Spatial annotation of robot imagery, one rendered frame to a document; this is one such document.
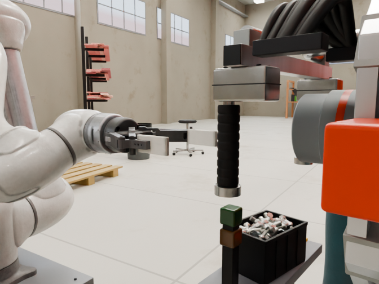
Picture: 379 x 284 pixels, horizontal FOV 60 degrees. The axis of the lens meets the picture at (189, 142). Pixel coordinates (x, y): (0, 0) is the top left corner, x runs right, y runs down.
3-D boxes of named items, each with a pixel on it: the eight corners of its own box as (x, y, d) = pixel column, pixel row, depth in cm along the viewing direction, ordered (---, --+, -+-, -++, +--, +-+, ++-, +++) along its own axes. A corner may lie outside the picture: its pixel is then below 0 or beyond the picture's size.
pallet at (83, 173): (78, 168, 436) (78, 160, 435) (126, 174, 400) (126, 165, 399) (-7, 189, 334) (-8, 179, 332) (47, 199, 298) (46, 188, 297)
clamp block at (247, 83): (265, 101, 45) (266, 62, 44) (211, 101, 51) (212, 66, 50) (280, 101, 49) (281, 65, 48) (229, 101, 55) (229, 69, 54)
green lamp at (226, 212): (233, 228, 72) (234, 211, 72) (219, 224, 75) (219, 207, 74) (242, 223, 75) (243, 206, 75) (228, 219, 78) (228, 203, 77)
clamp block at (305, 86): (336, 101, 71) (337, 76, 70) (295, 101, 77) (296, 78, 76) (342, 101, 75) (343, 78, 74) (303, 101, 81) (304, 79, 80)
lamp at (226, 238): (233, 249, 73) (233, 233, 72) (218, 244, 75) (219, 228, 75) (242, 243, 76) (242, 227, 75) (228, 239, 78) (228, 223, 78)
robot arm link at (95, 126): (84, 155, 71) (100, 158, 67) (82, 113, 70) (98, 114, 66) (117, 150, 78) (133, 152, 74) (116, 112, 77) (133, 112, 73)
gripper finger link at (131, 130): (135, 127, 66) (128, 127, 66) (135, 132, 55) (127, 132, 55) (136, 146, 66) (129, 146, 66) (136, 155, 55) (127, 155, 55)
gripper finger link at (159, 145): (139, 134, 56) (136, 134, 56) (169, 137, 52) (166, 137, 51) (140, 151, 57) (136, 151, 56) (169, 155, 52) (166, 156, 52)
